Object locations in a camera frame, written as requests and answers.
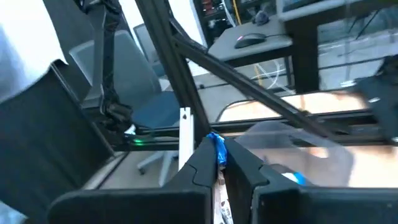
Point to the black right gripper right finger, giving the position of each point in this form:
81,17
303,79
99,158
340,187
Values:
311,208

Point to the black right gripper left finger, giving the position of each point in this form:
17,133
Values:
140,208

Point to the white blue Hershey's bar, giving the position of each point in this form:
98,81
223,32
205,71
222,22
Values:
295,177
220,151

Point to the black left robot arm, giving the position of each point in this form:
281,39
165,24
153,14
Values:
379,99

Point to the dark translucent grey bin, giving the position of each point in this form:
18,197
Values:
311,155

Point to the grey blue office chair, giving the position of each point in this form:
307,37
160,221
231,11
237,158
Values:
124,77

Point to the grey desk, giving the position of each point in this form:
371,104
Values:
264,46

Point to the black computer mouse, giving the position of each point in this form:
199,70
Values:
248,40

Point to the person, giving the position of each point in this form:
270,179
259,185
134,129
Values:
25,46

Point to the white metal bracket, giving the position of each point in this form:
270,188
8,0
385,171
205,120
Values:
186,137

